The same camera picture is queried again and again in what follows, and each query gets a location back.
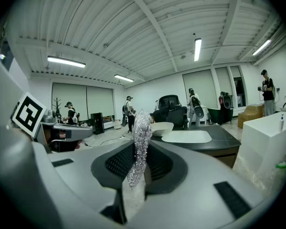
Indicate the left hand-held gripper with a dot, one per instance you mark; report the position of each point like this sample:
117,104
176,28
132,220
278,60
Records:
28,114

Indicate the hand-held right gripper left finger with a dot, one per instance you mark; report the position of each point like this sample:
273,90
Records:
85,180

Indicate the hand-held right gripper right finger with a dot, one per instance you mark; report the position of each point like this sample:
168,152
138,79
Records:
193,194

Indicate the grey scrubbing cloth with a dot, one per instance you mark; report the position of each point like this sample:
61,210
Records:
140,139

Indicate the black coat rack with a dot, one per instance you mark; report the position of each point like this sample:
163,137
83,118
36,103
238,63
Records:
57,106

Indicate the white roller blind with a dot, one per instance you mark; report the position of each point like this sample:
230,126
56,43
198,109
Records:
100,99
222,80
70,96
200,82

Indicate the black box cabinet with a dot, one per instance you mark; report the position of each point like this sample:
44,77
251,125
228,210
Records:
97,123

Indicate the fluorescent ceiling light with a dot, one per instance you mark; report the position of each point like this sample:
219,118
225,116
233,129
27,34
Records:
261,47
197,49
124,78
66,62

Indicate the dark freestanding bathtub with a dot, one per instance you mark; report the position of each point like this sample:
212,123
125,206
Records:
213,116

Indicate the black office chair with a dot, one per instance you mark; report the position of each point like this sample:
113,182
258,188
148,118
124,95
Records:
169,114

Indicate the green brush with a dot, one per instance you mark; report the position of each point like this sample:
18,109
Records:
281,165

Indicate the cardboard box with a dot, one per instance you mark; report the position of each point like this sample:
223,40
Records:
252,113

